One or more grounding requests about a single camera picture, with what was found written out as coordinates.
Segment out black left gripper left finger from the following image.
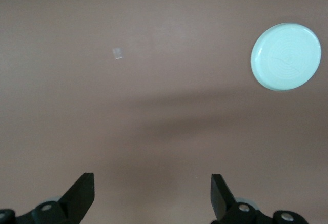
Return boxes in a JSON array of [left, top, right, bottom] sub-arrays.
[[0, 172, 95, 224]]

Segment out brown table cover sheet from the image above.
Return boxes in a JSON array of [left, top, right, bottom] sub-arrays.
[[0, 0, 328, 224]]

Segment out small clear tape piece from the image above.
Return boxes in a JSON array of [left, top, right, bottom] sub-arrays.
[[112, 47, 125, 62]]

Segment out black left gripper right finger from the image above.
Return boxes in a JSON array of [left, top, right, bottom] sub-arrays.
[[210, 174, 309, 224]]

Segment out pale green round plate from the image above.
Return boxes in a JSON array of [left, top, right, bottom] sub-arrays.
[[250, 22, 322, 92]]

